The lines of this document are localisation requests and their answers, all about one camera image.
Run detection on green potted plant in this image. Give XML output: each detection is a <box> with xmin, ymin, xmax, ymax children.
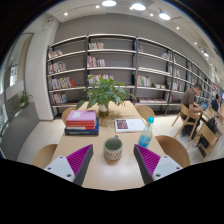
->
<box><xmin>75</xmin><ymin>75</ymin><xmax>138</xmax><ymax>118</ymax></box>

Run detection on dark blue book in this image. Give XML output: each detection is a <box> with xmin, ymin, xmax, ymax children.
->
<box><xmin>64</xmin><ymin>118</ymin><xmax>100</xmax><ymax>136</ymax></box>

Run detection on ceiling lights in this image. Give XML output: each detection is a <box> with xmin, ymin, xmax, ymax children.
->
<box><xmin>61</xmin><ymin>0</ymin><xmax>211</xmax><ymax>58</ymax></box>

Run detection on clear bottle with blue cap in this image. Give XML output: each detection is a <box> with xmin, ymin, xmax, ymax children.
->
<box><xmin>137</xmin><ymin>116</ymin><xmax>155</xmax><ymax>149</ymax></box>

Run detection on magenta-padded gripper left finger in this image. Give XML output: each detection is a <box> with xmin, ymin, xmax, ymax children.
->
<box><xmin>43</xmin><ymin>143</ymin><xmax>94</xmax><ymax>187</ymax></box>

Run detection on patterned ceramic mug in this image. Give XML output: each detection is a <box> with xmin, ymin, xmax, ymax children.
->
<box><xmin>103</xmin><ymin>134</ymin><xmax>124</xmax><ymax>162</ymax></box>

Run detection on small potted plant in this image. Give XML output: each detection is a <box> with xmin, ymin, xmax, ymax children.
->
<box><xmin>17</xmin><ymin>90</ymin><xmax>34</xmax><ymax>108</ymax></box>

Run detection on pink book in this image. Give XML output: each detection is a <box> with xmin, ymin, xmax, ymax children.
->
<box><xmin>65</xmin><ymin>110</ymin><xmax>98</xmax><ymax>123</ymax></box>

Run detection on black backpack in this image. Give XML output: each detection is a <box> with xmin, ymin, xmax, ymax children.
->
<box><xmin>205</xmin><ymin>116</ymin><xmax>218</xmax><ymax>135</ymax></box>

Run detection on group of wooden chairs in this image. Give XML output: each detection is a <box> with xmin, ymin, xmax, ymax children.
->
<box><xmin>171</xmin><ymin>102</ymin><xmax>224</xmax><ymax>163</ymax></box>

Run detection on person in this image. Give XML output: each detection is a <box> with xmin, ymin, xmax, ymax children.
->
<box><xmin>180</xmin><ymin>82</ymin><xmax>205</xmax><ymax>138</ymax></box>
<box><xmin>210</xmin><ymin>93</ymin><xmax>222</xmax><ymax>113</ymax></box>

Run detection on grey shelf unit with books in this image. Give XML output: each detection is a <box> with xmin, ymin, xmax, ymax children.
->
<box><xmin>46</xmin><ymin>33</ymin><xmax>214</xmax><ymax>118</ymax></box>

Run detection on laptop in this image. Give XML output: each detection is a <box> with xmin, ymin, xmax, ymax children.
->
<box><xmin>199</xmin><ymin>101</ymin><xmax>210</xmax><ymax>112</ymax></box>

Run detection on red book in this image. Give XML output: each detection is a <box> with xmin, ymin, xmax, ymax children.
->
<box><xmin>65</xmin><ymin>119</ymin><xmax>97</xmax><ymax>131</ymax></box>

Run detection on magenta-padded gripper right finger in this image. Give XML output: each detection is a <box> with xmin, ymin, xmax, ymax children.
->
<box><xmin>133</xmin><ymin>144</ymin><xmax>184</xmax><ymax>186</ymax></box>

